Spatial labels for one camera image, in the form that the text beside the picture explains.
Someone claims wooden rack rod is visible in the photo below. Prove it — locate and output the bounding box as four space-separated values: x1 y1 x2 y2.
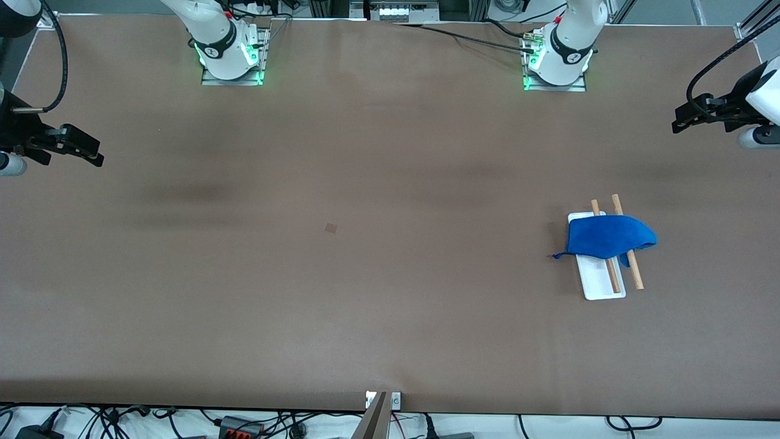
590 199 621 294
612 194 645 290

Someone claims black box with orange connectors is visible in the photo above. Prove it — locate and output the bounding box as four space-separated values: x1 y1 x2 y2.
218 416 264 439

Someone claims white power strip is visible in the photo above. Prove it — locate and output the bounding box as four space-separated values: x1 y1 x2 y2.
364 0 441 23

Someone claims long black table cable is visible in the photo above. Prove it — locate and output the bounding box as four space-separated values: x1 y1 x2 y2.
395 23 538 54

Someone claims aluminium frame profile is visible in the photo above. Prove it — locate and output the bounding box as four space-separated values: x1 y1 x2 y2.
740 0 780 34

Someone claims grey camera stand pole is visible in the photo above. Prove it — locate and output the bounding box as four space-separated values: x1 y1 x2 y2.
350 391 391 439

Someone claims black power adapter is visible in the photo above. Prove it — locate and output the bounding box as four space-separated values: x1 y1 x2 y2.
15 425 65 439

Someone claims white towel rack base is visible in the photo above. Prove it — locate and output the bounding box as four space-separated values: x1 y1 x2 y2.
568 211 627 301

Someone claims black looped floor cable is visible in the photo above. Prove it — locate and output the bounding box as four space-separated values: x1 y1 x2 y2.
605 416 663 431

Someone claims blue microfibre towel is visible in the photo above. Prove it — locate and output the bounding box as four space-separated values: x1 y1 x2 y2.
551 213 659 269

